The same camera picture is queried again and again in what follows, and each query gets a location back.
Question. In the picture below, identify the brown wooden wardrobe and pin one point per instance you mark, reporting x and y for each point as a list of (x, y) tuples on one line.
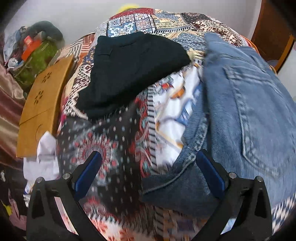
[(272, 36)]

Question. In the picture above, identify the white cloth pile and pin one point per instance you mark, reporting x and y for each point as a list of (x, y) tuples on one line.
[(44, 163)]

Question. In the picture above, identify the orange red box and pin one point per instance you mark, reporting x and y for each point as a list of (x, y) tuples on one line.
[(30, 46)]

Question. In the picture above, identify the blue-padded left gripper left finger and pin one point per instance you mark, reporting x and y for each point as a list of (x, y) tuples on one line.
[(44, 221)]

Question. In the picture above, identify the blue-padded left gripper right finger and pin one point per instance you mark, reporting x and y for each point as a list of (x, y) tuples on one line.
[(244, 211)]

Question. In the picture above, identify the blue denim jeans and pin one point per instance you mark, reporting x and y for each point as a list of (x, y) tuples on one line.
[(245, 120)]

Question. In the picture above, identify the bamboo lap desk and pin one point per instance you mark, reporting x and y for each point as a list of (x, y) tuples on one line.
[(41, 111)]

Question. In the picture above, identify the grey neck pillow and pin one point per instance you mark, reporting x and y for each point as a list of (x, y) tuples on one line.
[(46, 29)]

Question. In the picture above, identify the orange striped blanket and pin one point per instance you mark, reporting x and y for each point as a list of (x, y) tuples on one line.
[(77, 49)]

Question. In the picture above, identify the folded dark navy garment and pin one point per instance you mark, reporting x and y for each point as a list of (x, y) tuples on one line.
[(126, 65)]

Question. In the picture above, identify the green patterned storage box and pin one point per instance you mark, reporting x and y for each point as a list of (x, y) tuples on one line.
[(36, 63)]

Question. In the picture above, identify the pink striped curtain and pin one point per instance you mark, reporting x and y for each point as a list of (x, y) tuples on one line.
[(12, 103)]

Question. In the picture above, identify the colourful patchwork bedspread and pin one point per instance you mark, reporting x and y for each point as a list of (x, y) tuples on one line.
[(142, 138)]

